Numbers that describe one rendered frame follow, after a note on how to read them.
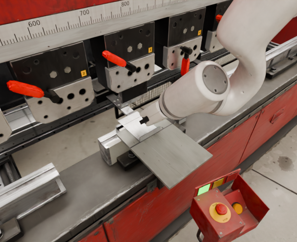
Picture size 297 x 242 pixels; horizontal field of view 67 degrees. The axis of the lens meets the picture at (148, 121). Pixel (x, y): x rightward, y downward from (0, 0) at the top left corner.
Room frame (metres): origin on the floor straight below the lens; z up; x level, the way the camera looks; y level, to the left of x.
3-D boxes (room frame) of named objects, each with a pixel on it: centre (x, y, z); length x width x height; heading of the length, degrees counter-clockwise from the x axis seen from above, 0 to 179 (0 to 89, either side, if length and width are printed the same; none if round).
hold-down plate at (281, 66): (1.19, -0.77, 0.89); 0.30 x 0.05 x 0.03; 129
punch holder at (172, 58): (0.71, -0.09, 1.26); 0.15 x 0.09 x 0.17; 129
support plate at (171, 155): (0.49, -0.04, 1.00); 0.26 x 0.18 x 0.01; 39
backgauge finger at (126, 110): (0.73, 0.14, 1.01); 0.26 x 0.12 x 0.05; 39
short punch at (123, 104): (0.60, 0.05, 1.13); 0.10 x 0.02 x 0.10; 129
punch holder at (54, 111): (0.46, 0.22, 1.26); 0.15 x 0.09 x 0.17; 129
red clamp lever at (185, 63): (0.65, -0.11, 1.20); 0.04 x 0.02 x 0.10; 39
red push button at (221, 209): (0.37, -0.25, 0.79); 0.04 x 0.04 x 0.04
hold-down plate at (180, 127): (0.58, -0.02, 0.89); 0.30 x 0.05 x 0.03; 129
